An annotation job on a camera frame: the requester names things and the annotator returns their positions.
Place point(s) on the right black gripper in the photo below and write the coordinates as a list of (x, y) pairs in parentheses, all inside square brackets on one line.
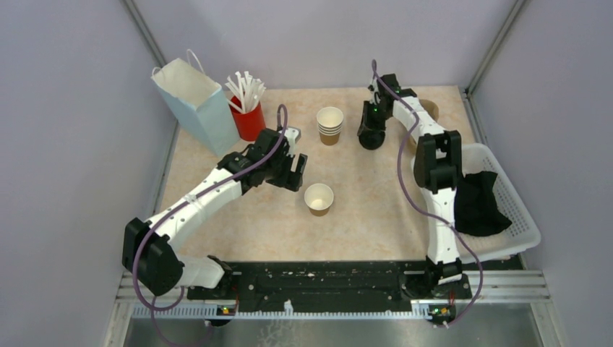
[(367, 107)]

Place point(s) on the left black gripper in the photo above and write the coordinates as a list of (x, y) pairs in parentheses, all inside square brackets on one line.
[(296, 177)]

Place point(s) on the brown paper coffee cup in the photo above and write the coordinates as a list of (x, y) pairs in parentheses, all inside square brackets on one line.
[(319, 199)]

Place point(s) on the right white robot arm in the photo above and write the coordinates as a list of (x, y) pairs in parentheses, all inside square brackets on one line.
[(437, 170)]

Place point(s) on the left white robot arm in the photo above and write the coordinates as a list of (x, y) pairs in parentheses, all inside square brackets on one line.
[(150, 246)]

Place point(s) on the stack of black lids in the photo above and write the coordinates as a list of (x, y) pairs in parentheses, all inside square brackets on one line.
[(371, 140)]

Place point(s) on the stack of paper cups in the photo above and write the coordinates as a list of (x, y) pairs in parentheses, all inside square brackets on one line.
[(330, 123)]

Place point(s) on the brown cardboard cup carrier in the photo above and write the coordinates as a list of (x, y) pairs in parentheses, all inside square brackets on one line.
[(434, 113)]

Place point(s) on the red straw holder cup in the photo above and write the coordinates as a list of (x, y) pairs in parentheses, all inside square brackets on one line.
[(249, 124)]

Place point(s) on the white wrapped straws bundle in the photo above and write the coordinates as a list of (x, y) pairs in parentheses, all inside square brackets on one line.
[(247, 89)]

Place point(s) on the light blue paper bag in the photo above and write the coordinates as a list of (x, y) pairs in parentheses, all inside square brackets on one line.
[(197, 102)]

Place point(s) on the black cloth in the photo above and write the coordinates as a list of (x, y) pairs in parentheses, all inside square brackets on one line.
[(476, 211)]

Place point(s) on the white plastic basket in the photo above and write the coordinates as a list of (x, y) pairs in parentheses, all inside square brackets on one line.
[(523, 232)]

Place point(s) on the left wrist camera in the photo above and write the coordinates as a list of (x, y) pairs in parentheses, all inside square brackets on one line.
[(293, 135)]

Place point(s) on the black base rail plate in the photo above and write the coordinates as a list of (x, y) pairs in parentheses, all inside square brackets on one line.
[(330, 287)]

